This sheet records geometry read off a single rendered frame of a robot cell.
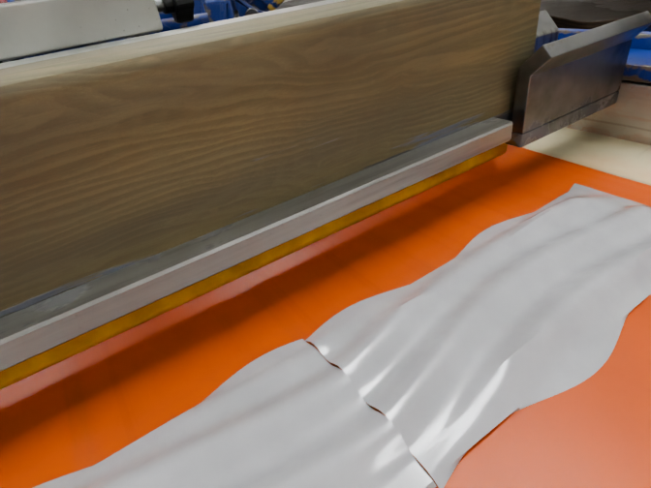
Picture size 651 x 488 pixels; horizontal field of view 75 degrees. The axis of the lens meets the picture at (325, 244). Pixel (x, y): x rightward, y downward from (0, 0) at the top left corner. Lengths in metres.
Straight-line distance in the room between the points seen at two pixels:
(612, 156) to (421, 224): 0.14
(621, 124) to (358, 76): 0.21
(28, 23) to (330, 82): 0.29
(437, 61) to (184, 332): 0.16
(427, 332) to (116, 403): 0.11
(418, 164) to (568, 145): 0.15
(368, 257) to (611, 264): 0.10
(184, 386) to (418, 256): 0.11
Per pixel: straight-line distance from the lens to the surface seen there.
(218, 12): 0.82
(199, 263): 0.16
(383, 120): 0.20
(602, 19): 0.84
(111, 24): 0.42
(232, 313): 0.19
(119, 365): 0.19
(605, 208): 0.25
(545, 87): 0.26
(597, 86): 0.31
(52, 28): 0.42
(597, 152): 0.32
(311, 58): 0.17
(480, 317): 0.17
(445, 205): 0.25
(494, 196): 0.26
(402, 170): 0.19
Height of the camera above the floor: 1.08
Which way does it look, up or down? 33 degrees down
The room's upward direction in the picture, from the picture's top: 8 degrees counter-clockwise
